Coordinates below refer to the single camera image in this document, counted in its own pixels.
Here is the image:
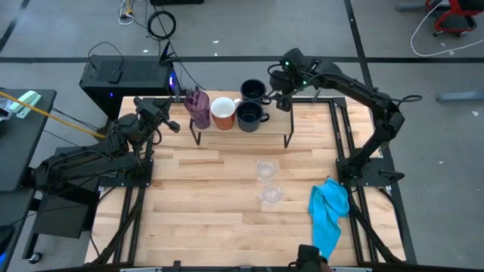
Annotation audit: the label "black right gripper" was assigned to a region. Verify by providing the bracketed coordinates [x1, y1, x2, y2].
[268, 63, 303, 113]

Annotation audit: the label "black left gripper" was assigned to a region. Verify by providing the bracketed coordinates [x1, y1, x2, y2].
[134, 95, 182, 134]

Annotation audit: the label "purple faceted plastic tumbler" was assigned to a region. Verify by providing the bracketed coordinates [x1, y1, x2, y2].
[183, 89, 211, 130]

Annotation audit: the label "dark blue speckled enamel mug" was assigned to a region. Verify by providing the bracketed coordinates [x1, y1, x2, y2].
[235, 100, 271, 134]
[239, 78, 272, 106]

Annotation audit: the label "orange mug with white inside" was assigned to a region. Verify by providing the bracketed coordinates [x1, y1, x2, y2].
[209, 96, 243, 131]

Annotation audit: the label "small clear glass cup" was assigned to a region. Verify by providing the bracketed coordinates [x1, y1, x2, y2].
[255, 159, 277, 183]
[258, 183, 284, 206]

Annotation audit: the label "wooden shelf with black legs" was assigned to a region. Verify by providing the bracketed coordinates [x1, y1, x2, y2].
[185, 89, 297, 151]

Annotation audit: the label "black computer tower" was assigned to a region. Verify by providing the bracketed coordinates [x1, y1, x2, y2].
[78, 54, 179, 122]

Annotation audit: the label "black wifi antennas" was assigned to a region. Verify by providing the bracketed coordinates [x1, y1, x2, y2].
[158, 40, 178, 65]

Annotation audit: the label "black floor box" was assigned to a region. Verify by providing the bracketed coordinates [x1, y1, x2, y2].
[149, 0, 205, 6]

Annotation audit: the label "blue microfibre cloth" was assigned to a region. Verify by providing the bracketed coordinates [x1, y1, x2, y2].
[307, 177, 351, 261]

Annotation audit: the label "mint green stapler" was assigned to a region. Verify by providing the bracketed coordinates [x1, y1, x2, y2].
[8, 90, 42, 120]

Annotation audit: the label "black low cart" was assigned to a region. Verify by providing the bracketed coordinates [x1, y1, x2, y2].
[21, 145, 114, 261]

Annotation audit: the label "black side desk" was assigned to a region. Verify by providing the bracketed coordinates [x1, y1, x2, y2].
[0, 88, 57, 193]

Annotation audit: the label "grey desk foot bar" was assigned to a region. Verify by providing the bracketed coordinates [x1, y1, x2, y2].
[396, 1, 430, 12]
[436, 89, 484, 104]

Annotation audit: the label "clear plastic bag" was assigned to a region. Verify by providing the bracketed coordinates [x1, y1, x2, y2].
[0, 97, 18, 122]

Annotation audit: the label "red rolling chair base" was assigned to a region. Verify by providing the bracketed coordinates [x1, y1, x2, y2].
[423, 0, 479, 38]

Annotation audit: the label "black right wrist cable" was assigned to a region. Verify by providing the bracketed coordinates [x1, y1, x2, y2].
[266, 62, 283, 79]

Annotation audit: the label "black aluminium table frame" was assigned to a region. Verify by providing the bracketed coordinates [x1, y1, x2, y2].
[88, 96, 408, 272]

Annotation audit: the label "coiled black cable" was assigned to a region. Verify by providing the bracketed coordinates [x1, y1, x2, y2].
[146, 10, 178, 42]

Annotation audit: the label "thin black tower cable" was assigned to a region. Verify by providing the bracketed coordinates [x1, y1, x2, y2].
[87, 41, 126, 72]

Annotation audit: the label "white cable bundle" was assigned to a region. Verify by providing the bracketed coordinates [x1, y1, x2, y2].
[117, 0, 136, 26]

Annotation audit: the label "yellow cable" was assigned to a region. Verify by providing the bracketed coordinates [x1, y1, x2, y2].
[0, 90, 107, 140]

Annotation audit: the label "black right arm cable loop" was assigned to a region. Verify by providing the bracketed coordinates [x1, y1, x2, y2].
[392, 94, 424, 111]

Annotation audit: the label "long white floor cable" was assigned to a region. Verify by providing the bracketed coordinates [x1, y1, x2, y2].
[410, 0, 484, 57]

